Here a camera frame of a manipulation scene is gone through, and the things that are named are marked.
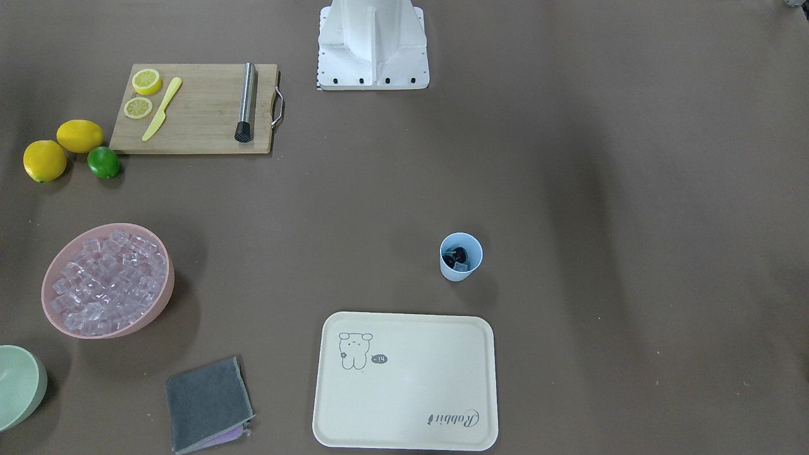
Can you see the dark cherry pair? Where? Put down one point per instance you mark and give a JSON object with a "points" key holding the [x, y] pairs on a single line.
{"points": [[458, 254]]}

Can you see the light blue plastic cup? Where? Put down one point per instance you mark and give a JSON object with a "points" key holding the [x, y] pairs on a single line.
{"points": [[474, 250]]}

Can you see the pink bowl of ice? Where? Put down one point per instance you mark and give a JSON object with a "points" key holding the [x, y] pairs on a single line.
{"points": [[108, 282]]}

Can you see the cream serving tray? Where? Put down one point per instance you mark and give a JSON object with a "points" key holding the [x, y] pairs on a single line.
{"points": [[406, 381]]}

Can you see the steel muddler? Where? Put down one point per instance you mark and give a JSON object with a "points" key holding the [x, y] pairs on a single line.
{"points": [[244, 127]]}

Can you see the grey folded cloth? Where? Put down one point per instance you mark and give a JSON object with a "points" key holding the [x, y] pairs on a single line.
{"points": [[208, 406]]}

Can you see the yellow plastic knife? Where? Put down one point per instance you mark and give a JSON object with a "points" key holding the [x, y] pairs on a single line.
{"points": [[160, 114]]}

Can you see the bamboo cutting board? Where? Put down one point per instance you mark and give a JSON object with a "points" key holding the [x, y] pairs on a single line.
{"points": [[202, 116]]}

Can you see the lemon slice lower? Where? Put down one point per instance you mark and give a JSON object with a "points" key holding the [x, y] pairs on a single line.
{"points": [[137, 108]]}

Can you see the lemon slice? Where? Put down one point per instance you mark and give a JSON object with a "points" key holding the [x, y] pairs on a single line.
{"points": [[137, 108], [147, 81]]}

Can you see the lemon slice upper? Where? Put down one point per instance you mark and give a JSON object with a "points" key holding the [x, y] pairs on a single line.
{"points": [[147, 81]]}

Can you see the green lime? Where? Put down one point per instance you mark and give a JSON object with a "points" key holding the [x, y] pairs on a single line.
{"points": [[103, 162]]}

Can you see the yellow lemon near board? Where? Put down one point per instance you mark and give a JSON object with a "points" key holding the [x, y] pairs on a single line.
{"points": [[80, 136]]}

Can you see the yellow lemon outer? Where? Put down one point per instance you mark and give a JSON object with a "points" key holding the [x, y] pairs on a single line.
{"points": [[44, 161]]}

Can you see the mint green bowl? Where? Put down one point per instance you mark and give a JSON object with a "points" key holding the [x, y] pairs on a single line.
{"points": [[24, 381]]}

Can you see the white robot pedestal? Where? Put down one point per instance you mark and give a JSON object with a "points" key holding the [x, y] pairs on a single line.
{"points": [[372, 45]]}

